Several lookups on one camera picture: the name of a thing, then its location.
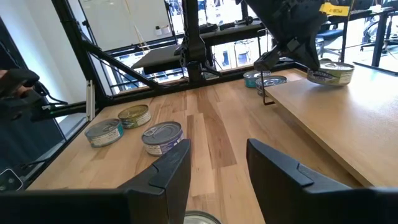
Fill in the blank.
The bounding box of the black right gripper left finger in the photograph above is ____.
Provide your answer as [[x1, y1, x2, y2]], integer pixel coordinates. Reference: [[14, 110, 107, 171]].
[[118, 139, 192, 224]]

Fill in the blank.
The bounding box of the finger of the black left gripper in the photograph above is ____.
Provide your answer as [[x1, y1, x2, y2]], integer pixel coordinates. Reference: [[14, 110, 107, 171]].
[[287, 34, 326, 72], [253, 46, 285, 72]]

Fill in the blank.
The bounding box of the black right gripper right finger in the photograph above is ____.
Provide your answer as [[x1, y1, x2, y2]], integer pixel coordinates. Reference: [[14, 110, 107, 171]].
[[246, 138, 374, 224]]

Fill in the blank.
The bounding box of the blue label seafood can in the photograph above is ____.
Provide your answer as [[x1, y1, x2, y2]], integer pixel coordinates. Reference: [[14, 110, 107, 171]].
[[141, 121, 185, 156], [255, 75, 288, 96]]

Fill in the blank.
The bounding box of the teal yellowfin tuna can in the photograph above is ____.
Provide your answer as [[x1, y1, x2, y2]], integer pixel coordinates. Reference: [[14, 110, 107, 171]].
[[243, 70, 271, 89], [183, 210, 222, 224], [84, 118, 125, 148]]

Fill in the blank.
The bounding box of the green label tuna can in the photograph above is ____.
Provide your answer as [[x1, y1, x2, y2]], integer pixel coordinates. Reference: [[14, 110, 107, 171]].
[[307, 60, 356, 86]]

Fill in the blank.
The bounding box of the gold lid green tuna can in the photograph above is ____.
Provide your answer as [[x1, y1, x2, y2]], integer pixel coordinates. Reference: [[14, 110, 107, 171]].
[[118, 104, 152, 129]]

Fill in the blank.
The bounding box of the blue office chair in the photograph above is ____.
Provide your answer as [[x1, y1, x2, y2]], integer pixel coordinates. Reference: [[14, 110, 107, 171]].
[[315, 23, 345, 60]]

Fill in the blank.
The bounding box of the yellow label tag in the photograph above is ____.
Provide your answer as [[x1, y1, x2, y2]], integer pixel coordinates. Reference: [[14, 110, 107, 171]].
[[319, 2, 351, 17]]

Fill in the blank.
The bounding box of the black desk clamp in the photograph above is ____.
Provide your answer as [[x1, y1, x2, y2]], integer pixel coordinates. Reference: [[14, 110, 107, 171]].
[[219, 16, 254, 31]]

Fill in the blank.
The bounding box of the black office desk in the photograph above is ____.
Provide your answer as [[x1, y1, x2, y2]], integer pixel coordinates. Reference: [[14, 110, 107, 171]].
[[323, 6, 398, 75]]

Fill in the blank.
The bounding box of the dark glossy panel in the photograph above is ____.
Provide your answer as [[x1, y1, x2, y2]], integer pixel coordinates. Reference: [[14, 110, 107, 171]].
[[0, 18, 67, 187]]

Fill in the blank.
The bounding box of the white board panel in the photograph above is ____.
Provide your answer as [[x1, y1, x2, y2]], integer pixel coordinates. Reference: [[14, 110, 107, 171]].
[[67, 0, 175, 52]]

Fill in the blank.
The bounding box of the black smartphone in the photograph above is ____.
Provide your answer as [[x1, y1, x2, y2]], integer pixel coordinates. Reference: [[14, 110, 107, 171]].
[[0, 168, 24, 192]]

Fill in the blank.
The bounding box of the person's hand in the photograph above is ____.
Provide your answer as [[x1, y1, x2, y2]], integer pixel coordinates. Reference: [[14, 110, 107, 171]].
[[0, 70, 35, 98]]

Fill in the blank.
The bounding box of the white metal frame bracket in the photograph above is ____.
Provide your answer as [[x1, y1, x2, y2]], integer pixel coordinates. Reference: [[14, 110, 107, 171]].
[[86, 80, 95, 121]]

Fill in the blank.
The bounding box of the black leader arm handle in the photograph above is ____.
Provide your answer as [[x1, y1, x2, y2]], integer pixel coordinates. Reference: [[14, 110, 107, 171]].
[[0, 68, 69, 124]]

